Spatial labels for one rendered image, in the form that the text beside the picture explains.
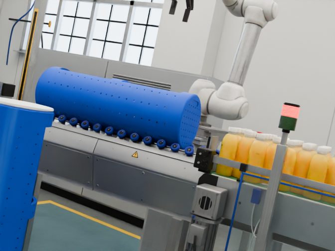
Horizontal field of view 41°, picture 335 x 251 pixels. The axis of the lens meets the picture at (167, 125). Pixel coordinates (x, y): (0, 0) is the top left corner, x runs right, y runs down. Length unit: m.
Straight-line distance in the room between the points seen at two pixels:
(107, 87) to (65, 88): 0.25
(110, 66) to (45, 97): 1.88
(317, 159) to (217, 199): 0.44
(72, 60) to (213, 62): 1.59
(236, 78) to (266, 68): 2.29
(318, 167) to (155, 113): 0.78
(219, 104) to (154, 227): 0.85
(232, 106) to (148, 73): 1.60
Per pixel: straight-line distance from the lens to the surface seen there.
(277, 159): 1.74
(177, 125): 2.10
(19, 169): 1.93
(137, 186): 2.24
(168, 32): 5.19
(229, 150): 1.99
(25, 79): 3.19
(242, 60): 2.69
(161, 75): 3.99
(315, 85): 4.79
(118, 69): 4.25
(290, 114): 1.72
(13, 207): 1.97
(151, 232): 2.82
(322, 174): 1.94
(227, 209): 1.96
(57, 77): 2.50
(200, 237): 1.83
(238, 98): 2.62
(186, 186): 2.11
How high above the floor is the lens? 1.18
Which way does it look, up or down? 3 degrees down
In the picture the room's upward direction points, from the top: 12 degrees clockwise
